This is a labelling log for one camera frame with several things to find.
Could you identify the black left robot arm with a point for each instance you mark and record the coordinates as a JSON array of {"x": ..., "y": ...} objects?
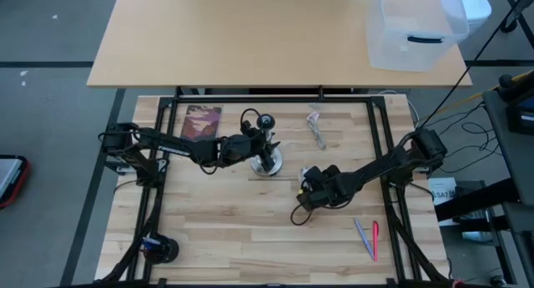
[{"x": 167, "y": 144}]

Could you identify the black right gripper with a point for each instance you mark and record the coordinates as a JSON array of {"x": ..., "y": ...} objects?
[{"x": 334, "y": 179}]

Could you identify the silver metal table lamp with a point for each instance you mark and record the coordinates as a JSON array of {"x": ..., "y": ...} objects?
[{"x": 267, "y": 166}]

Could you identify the white paper label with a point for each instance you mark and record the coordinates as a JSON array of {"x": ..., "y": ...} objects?
[{"x": 442, "y": 192}]

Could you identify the red-edged tablet case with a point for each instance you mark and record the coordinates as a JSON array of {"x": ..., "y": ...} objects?
[{"x": 12, "y": 175}]

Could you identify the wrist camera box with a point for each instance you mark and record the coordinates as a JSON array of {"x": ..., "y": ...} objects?
[
  {"x": 313, "y": 199},
  {"x": 248, "y": 127}
]

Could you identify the clear plastic storage bin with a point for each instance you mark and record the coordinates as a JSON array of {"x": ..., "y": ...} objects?
[{"x": 413, "y": 33}]

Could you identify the book with reddish cover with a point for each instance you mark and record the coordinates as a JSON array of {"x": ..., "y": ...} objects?
[{"x": 200, "y": 123}]

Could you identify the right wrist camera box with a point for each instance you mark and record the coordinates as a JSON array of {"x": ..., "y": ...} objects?
[{"x": 313, "y": 199}]

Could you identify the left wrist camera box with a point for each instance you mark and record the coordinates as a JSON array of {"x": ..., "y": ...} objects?
[{"x": 248, "y": 127}]

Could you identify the thin black pole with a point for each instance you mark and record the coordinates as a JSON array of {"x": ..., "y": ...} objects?
[{"x": 484, "y": 46}]

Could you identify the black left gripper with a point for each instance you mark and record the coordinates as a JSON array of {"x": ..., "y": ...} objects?
[{"x": 244, "y": 148}]

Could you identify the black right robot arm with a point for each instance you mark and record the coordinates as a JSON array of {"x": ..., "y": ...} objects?
[{"x": 375, "y": 169}]

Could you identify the beige wooden desk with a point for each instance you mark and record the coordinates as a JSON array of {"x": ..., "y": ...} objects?
[{"x": 229, "y": 37}]

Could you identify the lilac pen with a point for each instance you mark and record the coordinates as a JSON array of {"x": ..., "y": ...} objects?
[{"x": 364, "y": 238}]

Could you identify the white plastic seat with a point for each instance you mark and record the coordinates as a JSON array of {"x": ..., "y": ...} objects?
[{"x": 480, "y": 6}]

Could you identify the black aluminium table frame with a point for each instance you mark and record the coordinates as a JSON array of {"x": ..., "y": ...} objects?
[{"x": 271, "y": 99}]

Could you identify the black equipment cart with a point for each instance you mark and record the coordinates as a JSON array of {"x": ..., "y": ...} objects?
[{"x": 513, "y": 146}]

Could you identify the red pen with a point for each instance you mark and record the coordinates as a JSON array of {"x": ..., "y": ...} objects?
[{"x": 375, "y": 240}]

